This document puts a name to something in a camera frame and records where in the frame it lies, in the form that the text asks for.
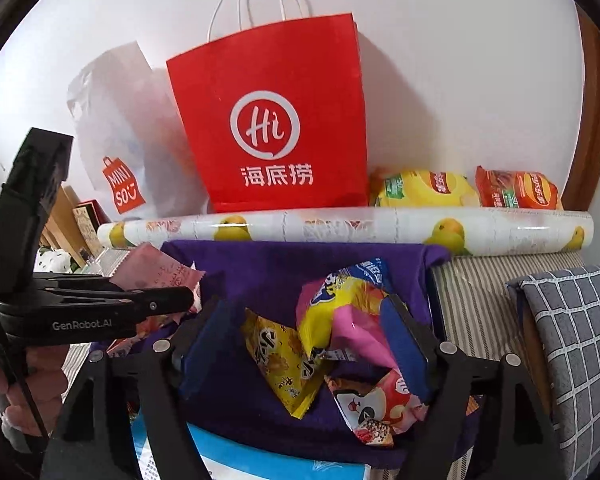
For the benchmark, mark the patterned red-edged box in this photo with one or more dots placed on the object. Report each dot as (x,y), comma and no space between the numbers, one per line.
(87,230)

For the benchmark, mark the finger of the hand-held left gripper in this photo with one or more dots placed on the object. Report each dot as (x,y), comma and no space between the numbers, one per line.
(152,304)
(80,281)

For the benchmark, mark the grey checked cushion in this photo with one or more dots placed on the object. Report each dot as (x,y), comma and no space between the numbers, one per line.
(570,340)

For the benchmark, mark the fruit-print paper roll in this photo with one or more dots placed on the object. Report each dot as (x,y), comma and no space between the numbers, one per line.
(380,227)

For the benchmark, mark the pink bear-print snack packet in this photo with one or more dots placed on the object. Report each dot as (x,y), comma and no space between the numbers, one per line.
(150,272)

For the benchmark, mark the red paper bag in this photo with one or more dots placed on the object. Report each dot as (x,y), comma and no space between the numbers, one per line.
(280,70)

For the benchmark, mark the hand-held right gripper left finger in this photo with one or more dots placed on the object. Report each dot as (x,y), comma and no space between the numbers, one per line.
(205,350)

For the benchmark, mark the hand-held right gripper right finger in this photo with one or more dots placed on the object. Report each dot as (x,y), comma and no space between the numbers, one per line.
(405,350)

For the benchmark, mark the orange chips bag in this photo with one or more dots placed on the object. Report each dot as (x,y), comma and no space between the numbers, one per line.
(520,190)

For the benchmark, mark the red panda-print snack packet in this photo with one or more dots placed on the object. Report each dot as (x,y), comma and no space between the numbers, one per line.
(375,405)

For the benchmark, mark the yellow chips bag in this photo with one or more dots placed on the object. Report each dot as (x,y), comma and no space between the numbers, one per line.
(420,187)

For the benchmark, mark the white plastic shopping bag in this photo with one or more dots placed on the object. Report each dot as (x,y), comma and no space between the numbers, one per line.
(130,125)

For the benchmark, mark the blue white tissue pack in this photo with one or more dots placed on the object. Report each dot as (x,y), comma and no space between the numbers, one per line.
(260,460)

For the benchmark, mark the purple towel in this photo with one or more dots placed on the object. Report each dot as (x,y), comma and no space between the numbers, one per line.
(260,270)

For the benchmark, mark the white floral cloth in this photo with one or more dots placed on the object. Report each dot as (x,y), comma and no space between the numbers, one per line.
(52,260)

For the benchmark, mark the brown wooden door frame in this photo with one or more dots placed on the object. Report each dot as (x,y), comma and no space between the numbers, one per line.
(592,110)

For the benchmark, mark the pink and yellow snack packet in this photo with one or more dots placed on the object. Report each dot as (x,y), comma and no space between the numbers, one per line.
(355,330)

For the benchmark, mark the brown cardboard box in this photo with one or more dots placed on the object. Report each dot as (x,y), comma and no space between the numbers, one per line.
(62,225)

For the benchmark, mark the person's left hand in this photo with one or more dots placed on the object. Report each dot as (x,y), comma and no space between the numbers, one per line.
(40,375)

